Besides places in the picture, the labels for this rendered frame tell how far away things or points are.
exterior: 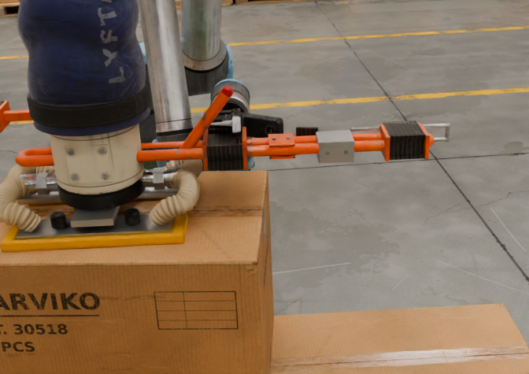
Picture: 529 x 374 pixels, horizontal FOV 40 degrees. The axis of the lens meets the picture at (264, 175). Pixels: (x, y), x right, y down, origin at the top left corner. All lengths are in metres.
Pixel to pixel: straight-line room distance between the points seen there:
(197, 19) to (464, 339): 1.06
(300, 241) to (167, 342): 1.94
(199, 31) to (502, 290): 1.63
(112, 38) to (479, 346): 1.07
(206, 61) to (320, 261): 1.28
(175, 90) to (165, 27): 0.14
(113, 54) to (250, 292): 0.49
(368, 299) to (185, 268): 1.66
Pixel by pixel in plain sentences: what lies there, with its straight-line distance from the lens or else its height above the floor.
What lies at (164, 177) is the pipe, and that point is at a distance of 1.46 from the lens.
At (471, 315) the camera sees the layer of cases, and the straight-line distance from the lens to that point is 1.90.
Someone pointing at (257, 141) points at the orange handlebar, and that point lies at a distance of 1.45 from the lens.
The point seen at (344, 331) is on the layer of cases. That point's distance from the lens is 1.81.
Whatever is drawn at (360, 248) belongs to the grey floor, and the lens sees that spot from 3.24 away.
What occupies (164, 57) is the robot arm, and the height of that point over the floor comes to 1.18.
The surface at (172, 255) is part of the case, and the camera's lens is 1.34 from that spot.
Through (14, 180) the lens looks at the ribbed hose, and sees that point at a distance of 1.51.
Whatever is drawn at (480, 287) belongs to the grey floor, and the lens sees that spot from 3.04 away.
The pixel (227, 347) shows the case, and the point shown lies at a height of 0.76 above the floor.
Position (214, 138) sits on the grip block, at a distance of 1.45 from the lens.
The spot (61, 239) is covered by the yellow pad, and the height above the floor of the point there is 0.96.
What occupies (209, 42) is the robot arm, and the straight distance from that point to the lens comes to 2.10.
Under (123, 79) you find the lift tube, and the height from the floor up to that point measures 1.24.
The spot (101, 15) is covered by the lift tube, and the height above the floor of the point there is 1.36.
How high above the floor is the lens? 1.61
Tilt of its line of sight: 24 degrees down
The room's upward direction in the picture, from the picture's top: 2 degrees counter-clockwise
